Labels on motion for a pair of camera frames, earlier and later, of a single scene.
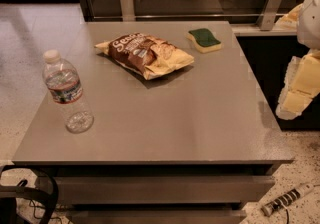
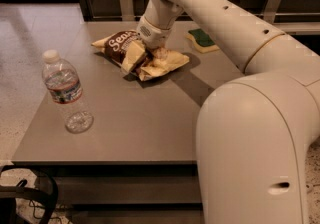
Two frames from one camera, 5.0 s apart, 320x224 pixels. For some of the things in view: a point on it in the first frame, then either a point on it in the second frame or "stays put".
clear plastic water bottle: (65, 87) stays put
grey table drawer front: (104, 190) stays put
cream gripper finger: (289, 21) -> (153, 37)
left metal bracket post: (127, 2) stays put
